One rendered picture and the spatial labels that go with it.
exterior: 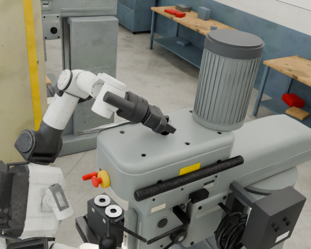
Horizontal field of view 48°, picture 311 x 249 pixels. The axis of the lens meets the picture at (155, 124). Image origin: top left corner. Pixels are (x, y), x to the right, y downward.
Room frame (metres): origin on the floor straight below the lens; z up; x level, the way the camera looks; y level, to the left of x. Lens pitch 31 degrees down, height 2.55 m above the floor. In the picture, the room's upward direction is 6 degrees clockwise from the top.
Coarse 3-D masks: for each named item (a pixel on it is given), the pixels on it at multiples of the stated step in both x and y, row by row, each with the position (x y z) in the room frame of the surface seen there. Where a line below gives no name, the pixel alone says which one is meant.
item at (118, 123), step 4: (124, 120) 1.09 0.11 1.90; (108, 124) 1.04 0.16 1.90; (112, 124) 1.05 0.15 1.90; (116, 124) 1.05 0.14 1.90; (120, 124) 1.06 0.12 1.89; (92, 128) 1.01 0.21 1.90; (96, 128) 1.01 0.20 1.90; (100, 128) 1.01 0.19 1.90; (104, 128) 1.02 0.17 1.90; (76, 132) 0.97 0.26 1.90; (80, 132) 0.98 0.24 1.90; (84, 132) 0.98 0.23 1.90; (88, 132) 0.98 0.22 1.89
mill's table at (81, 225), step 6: (78, 216) 1.49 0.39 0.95; (84, 216) 1.50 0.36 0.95; (78, 222) 1.44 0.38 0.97; (84, 222) 1.44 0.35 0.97; (78, 228) 1.43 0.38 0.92; (84, 228) 1.40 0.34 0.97; (90, 228) 1.42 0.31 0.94; (84, 234) 1.36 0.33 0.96; (90, 234) 1.36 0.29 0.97; (96, 234) 1.37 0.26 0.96; (84, 240) 1.36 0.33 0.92; (90, 240) 1.32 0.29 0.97; (96, 240) 1.32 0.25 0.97; (120, 246) 1.30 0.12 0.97
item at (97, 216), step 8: (104, 192) 1.51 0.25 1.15; (88, 200) 1.43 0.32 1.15; (96, 200) 1.43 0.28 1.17; (104, 200) 1.45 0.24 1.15; (112, 200) 1.45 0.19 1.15; (88, 208) 1.42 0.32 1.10; (96, 208) 1.38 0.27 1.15; (104, 208) 1.38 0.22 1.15; (112, 208) 1.38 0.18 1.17; (120, 208) 1.38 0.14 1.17; (88, 216) 1.42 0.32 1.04; (96, 216) 1.37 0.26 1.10; (104, 216) 1.33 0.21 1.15; (112, 216) 1.32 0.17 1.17; (120, 216) 1.34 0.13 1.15; (88, 224) 1.42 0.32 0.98; (96, 224) 1.36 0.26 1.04; (104, 224) 1.32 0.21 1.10; (120, 224) 1.32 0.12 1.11; (96, 232) 1.36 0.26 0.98; (104, 232) 1.31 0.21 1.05; (112, 232) 1.28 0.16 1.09; (120, 232) 1.33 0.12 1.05; (120, 240) 1.33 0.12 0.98
